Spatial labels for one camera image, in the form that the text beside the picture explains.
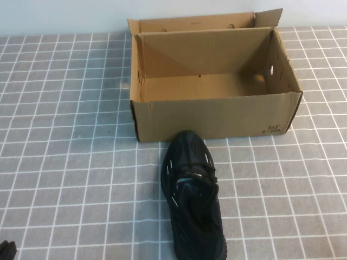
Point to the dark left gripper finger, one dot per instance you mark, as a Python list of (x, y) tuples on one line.
[(12, 252), (3, 250)]

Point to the black knit sneaker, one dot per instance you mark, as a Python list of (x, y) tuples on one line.
[(189, 216)]

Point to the brown cardboard shoe box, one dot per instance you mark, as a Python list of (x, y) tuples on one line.
[(217, 116)]

